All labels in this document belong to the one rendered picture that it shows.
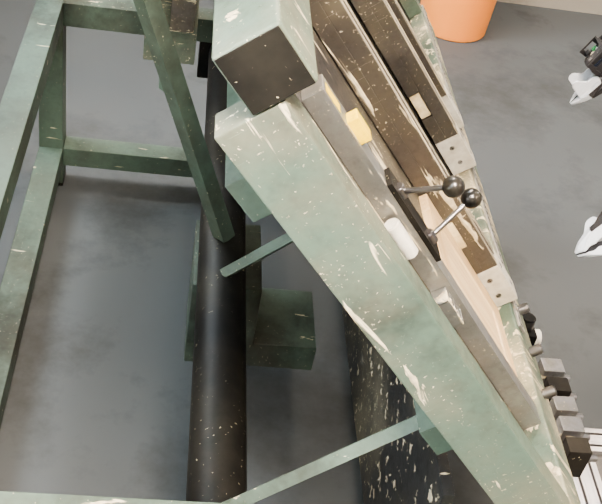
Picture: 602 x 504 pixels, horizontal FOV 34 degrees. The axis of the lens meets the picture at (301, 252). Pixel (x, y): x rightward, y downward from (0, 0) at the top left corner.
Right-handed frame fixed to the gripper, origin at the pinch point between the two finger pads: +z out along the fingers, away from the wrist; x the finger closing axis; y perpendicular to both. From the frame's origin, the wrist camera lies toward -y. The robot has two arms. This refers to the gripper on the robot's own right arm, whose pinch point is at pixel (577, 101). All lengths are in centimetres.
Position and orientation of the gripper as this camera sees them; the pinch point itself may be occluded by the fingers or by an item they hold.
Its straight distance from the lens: 244.8
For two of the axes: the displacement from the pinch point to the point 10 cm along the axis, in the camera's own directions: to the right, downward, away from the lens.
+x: 0.3, 6.4, -7.6
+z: -5.9, 6.3, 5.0
